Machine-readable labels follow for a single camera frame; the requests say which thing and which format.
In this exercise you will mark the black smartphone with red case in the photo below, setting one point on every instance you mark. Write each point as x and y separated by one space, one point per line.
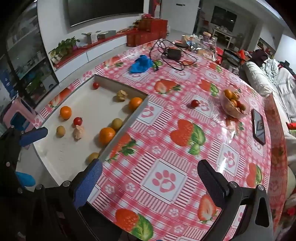
258 129

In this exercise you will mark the light grey sofa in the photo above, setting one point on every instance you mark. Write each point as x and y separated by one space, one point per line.
256 76

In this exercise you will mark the small mandarin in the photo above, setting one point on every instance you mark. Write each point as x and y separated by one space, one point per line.
228 93

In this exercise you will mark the pile of clothes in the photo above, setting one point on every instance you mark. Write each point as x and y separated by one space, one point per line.
270 67

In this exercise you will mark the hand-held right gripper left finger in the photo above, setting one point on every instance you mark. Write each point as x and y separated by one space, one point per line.
89 182

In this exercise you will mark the crumpled blue glove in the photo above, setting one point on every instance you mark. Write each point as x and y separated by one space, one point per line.
141 64

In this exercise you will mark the red cherry tomato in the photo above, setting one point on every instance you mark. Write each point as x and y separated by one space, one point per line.
95 85
78 121
195 103

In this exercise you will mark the white sideboard with red top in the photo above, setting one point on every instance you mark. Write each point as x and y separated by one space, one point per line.
99 49

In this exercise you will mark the glass display cabinet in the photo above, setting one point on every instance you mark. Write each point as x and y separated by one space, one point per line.
27 58

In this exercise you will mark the pale husked physalis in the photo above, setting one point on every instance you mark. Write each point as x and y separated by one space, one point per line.
78 133

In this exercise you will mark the brown husked physalis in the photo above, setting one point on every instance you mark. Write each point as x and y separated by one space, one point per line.
121 95

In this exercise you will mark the printed lidded paper cup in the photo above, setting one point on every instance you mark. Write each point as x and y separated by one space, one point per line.
207 36

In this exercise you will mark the wall television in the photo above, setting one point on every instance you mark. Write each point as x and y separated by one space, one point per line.
104 10

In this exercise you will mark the dark window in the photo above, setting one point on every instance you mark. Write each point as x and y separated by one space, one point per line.
224 15

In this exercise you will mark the white side table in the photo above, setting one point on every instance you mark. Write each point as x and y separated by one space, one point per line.
223 33

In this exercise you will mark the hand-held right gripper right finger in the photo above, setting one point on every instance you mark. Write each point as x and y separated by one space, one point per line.
212 183

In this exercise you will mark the clear plastic bag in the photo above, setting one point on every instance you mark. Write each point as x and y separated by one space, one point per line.
196 45

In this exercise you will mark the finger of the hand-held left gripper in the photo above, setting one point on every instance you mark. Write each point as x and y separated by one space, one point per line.
34 136

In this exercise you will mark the stack of red gift boxes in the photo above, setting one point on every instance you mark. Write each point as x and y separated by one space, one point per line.
148 32

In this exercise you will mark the grey flat box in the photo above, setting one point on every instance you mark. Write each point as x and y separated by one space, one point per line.
106 34

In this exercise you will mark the red gift bag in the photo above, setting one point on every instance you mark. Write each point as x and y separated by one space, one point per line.
241 53

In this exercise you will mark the orange mandarin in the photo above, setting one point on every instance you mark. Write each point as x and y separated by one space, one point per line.
135 103
66 112
107 136

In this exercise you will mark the black framed panel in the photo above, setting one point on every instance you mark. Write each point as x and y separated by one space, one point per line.
231 59

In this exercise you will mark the pink plastic stool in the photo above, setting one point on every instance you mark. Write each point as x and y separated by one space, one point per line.
23 109

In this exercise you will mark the white open cardboard box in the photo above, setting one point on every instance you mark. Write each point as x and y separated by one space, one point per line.
91 37

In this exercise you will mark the white shallow cardboard tray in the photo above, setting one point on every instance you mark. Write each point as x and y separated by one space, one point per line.
92 109

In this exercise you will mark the brown kiwi fruit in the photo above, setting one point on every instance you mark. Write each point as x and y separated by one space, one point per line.
60 131
116 123
92 157

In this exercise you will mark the white blue printed bag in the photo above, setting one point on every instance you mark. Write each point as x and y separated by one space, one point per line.
7 85

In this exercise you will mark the clear glass bowl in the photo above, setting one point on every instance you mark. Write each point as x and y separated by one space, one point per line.
231 112

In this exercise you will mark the green potted plants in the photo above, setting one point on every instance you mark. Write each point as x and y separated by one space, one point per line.
66 46

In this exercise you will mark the strawberry print checked tablecloth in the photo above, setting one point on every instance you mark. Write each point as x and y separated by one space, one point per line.
161 143

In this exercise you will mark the person's left hand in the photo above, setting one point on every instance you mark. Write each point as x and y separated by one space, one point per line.
25 179

